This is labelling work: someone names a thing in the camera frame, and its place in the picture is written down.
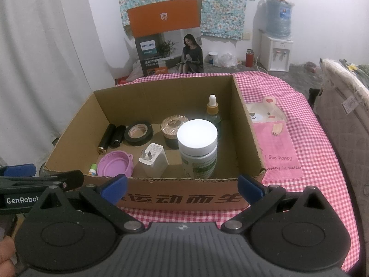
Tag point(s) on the small green white tube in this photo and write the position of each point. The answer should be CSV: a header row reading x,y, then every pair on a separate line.
x,y
93,169

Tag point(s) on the red thermos bottle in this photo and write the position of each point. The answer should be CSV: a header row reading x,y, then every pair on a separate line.
x,y
249,59

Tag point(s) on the black flashlight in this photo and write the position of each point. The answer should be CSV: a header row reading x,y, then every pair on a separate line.
x,y
106,138

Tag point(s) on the gold lid jar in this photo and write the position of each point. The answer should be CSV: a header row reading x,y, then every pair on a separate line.
x,y
173,125

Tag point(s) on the white curtain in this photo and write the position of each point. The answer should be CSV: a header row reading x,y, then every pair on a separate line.
x,y
43,63

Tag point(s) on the white wall outlet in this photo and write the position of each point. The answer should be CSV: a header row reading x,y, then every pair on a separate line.
x,y
246,36

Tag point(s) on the pink checkered tablecloth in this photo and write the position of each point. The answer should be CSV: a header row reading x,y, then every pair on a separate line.
x,y
317,150

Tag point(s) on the black tape roll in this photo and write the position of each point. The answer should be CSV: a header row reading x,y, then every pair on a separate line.
x,y
128,137

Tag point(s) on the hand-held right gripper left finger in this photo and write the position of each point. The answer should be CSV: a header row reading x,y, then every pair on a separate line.
x,y
115,187

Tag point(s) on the floral hanging cloth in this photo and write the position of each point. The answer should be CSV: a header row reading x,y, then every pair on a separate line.
x,y
222,5

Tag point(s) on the person's left hand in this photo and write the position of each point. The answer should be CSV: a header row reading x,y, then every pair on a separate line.
x,y
5,251

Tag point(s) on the orange chair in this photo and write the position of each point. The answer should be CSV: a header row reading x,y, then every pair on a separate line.
x,y
161,17

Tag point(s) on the pink plastic bag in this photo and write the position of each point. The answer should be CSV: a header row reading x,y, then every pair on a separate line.
x,y
135,72

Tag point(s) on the white charger plug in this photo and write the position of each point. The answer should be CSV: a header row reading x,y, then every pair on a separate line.
x,y
154,161

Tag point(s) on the green dropper bottle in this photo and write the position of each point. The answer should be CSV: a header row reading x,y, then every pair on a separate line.
x,y
213,109

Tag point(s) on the blue water jug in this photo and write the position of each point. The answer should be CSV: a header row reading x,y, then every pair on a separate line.
x,y
278,17

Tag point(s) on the purple collapsible bowl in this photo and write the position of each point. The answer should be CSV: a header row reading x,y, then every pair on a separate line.
x,y
115,164

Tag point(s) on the printed cardboard box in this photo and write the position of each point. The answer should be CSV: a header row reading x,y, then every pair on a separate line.
x,y
173,98

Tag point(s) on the clear plastic bag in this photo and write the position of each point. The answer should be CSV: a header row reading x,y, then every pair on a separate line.
x,y
227,60

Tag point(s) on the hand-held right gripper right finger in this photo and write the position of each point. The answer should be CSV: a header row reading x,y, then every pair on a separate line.
x,y
250,187

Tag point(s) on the pink bear printed cloth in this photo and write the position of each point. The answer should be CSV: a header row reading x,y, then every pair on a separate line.
x,y
276,144

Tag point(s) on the white plastic bottle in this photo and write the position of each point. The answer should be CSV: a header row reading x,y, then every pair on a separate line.
x,y
197,138

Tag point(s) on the white water dispenser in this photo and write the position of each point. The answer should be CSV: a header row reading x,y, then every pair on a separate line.
x,y
274,52

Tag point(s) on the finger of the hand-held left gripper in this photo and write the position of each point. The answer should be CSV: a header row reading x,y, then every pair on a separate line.
x,y
34,182
20,170

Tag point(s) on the white cup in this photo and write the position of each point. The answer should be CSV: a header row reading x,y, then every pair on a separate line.
x,y
213,57

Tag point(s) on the grey blanket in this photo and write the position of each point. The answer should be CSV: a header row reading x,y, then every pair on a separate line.
x,y
363,72

